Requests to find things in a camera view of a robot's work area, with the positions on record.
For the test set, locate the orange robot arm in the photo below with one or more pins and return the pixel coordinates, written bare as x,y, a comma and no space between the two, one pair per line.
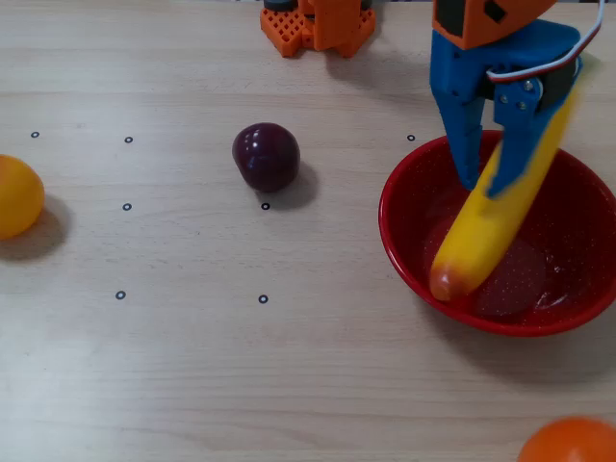
332,24

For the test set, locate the red speckled enamel bowl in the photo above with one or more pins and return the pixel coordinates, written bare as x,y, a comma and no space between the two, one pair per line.
568,231

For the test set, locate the yellow plastic banana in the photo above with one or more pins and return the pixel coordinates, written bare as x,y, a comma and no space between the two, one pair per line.
481,240

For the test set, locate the blue gripper with motor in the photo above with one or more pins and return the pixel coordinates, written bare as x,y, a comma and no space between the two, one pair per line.
462,79

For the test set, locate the yellow-orange plastic round fruit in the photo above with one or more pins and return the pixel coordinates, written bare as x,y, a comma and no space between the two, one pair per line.
17,197

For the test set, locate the orange plastic orange fruit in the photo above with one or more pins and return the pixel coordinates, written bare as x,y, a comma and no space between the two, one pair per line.
572,443

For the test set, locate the dark purple plastic plum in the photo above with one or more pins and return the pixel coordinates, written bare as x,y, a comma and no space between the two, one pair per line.
267,159

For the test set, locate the orange robot base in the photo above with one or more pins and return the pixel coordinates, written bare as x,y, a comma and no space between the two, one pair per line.
281,29

